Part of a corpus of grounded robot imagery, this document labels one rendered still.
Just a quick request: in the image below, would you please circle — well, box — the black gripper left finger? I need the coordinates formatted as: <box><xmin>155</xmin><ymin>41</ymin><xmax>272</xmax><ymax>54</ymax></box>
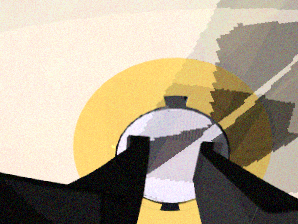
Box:
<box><xmin>0</xmin><ymin>139</ymin><xmax>150</xmax><ymax>224</ymax></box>

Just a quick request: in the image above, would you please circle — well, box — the grey cylinder with two slots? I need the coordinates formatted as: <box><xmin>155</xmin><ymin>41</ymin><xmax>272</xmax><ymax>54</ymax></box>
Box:
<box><xmin>117</xmin><ymin>96</ymin><xmax>229</xmax><ymax>202</ymax></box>

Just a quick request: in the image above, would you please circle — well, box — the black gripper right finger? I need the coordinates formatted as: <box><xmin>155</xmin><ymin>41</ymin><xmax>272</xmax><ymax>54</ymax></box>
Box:
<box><xmin>193</xmin><ymin>145</ymin><xmax>298</xmax><ymax>224</ymax></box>

